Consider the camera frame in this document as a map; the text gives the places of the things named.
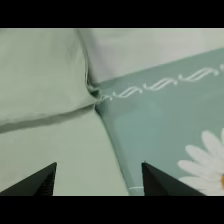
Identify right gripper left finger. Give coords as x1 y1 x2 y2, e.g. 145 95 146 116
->
0 161 58 197

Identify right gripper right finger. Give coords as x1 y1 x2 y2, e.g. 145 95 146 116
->
141 161 205 197

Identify pale green shirt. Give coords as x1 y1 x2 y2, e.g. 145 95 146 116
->
0 28 224 197

